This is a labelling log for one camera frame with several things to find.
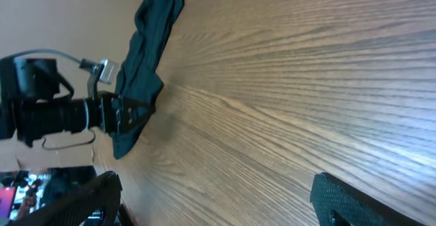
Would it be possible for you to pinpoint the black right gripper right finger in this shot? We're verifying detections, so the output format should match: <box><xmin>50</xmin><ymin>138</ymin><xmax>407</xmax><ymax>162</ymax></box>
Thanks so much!
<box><xmin>310</xmin><ymin>172</ymin><xmax>423</xmax><ymax>226</ymax></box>

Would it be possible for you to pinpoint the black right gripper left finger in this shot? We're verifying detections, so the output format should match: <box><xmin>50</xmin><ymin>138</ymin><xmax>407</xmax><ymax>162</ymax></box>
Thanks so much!
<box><xmin>7</xmin><ymin>171</ymin><xmax>122</xmax><ymax>226</ymax></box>

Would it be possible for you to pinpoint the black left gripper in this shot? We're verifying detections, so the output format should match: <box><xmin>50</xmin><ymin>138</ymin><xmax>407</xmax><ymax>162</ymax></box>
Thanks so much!
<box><xmin>98</xmin><ymin>91</ymin><xmax>156</xmax><ymax>133</ymax></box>

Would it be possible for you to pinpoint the dark teal t-shirt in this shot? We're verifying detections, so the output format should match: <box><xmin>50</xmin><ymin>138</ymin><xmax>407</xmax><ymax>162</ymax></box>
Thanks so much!
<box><xmin>110</xmin><ymin>0</ymin><xmax>184</xmax><ymax>159</ymax></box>

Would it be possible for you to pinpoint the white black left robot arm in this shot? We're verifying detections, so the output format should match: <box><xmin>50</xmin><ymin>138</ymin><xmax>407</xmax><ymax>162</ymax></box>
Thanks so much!
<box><xmin>1</xmin><ymin>57</ymin><xmax>155</xmax><ymax>147</ymax></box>

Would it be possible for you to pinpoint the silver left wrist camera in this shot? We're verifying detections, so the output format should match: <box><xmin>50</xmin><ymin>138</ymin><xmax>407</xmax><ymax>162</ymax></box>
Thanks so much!
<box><xmin>99</xmin><ymin>59</ymin><xmax>119</xmax><ymax>84</ymax></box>

